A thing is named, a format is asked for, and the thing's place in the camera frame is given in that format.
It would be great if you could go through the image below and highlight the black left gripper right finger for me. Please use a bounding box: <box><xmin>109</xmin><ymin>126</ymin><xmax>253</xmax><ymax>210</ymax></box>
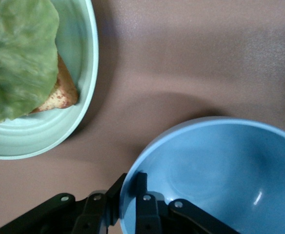
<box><xmin>134</xmin><ymin>172</ymin><xmax>241</xmax><ymax>234</ymax></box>

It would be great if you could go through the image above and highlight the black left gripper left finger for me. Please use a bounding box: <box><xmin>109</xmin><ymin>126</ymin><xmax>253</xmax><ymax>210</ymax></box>
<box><xmin>0</xmin><ymin>173</ymin><xmax>128</xmax><ymax>234</ymax></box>

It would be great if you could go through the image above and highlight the blue bowl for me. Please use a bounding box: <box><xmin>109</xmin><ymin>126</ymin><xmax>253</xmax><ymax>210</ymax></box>
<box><xmin>119</xmin><ymin>116</ymin><xmax>285</xmax><ymax>234</ymax></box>

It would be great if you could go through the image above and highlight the pale green plate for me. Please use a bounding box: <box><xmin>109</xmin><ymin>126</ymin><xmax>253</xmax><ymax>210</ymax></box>
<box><xmin>0</xmin><ymin>0</ymin><xmax>99</xmax><ymax>160</ymax></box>

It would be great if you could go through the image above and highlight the toasted bread slice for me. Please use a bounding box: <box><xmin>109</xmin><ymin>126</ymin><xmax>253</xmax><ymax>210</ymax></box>
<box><xmin>30</xmin><ymin>52</ymin><xmax>80</xmax><ymax>114</ymax></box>

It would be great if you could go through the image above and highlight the brown table cover sheet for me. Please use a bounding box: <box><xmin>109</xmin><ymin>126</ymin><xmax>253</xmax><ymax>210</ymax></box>
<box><xmin>0</xmin><ymin>0</ymin><xmax>285</xmax><ymax>234</ymax></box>

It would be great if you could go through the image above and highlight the green lettuce leaf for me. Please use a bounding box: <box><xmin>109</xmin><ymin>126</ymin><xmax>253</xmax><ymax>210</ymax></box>
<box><xmin>0</xmin><ymin>0</ymin><xmax>60</xmax><ymax>134</ymax></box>

